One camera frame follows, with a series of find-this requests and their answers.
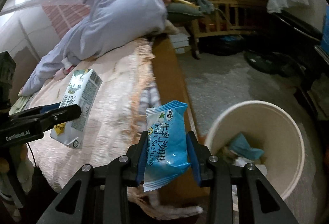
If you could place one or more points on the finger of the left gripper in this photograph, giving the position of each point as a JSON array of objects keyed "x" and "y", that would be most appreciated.
[
  {"x": 47, "y": 108},
  {"x": 60, "y": 115}
]

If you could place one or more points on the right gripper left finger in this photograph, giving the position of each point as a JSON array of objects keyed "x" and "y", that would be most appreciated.
[{"x": 99, "y": 194}]

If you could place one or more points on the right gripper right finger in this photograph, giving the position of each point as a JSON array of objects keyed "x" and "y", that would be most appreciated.
[{"x": 257, "y": 200}]

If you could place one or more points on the green white milk carton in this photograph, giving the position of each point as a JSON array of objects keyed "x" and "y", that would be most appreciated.
[{"x": 77, "y": 101}]

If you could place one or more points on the green towel cloth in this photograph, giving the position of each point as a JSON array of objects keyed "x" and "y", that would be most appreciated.
[{"x": 242, "y": 148}]

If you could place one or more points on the light blue milk-candy wrapper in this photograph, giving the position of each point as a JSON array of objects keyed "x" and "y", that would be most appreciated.
[{"x": 166, "y": 146}]

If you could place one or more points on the cream plastic trash bin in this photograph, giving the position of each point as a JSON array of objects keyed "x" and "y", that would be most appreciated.
[{"x": 267, "y": 127}]

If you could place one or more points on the gloved left hand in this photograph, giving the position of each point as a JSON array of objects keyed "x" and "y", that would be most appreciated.
[{"x": 16, "y": 182}]

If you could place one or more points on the green checked sheet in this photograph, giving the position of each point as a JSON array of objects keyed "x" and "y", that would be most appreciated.
[{"x": 21, "y": 104}]

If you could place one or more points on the pink thermos bottle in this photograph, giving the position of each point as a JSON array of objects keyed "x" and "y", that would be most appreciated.
[{"x": 60, "y": 74}]

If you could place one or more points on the grey striped blanket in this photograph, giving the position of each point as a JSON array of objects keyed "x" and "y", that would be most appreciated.
[{"x": 149, "y": 98}]

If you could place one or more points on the grey blue duvet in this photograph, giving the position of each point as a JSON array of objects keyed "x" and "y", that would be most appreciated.
[{"x": 109, "y": 25}]

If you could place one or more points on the dark wooden side table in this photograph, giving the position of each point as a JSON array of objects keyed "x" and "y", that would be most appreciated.
[{"x": 295, "y": 42}]

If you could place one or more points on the green cushion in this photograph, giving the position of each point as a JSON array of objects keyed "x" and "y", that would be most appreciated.
[{"x": 182, "y": 11}]

